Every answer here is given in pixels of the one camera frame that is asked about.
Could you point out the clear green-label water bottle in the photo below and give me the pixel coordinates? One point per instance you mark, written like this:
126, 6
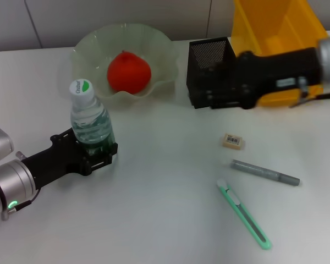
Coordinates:
90, 121

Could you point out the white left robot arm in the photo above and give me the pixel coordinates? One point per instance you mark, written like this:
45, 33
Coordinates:
13, 184

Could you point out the yellow plastic bin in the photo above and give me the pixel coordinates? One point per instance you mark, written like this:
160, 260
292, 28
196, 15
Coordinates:
275, 33

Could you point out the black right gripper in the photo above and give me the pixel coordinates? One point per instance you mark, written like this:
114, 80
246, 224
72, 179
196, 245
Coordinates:
277, 71

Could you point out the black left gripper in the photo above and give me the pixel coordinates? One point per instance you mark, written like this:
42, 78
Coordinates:
63, 159

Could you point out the green utility knife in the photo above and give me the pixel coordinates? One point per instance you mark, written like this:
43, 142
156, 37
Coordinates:
244, 217

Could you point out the beige eraser with barcode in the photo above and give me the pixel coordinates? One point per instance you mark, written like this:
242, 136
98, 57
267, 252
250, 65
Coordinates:
231, 140

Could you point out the black mesh pen holder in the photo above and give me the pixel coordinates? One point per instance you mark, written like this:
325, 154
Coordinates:
203, 79

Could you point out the pale green wavy fruit plate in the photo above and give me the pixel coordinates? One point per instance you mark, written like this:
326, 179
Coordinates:
162, 60

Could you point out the grey marker pen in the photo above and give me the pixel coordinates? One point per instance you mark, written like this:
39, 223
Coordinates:
264, 172

